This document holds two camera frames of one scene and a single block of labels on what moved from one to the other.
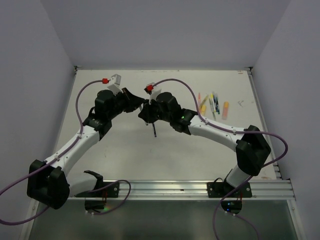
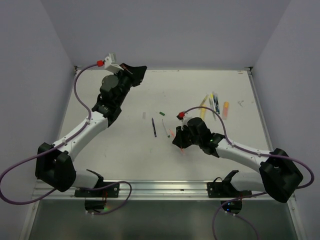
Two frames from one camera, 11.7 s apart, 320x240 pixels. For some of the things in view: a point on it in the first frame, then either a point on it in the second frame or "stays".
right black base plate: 220,189 stays
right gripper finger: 146,114 → 183,137
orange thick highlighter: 225,112 stays
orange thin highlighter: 199,99 → 172,135
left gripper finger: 131,101 → 135,74
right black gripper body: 165,116 → 196,140
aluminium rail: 274,189 stays
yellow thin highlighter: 207,96 stays
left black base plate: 104,189 stays
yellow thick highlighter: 203,108 stays
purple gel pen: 154,130 stays
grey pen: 212,108 stays
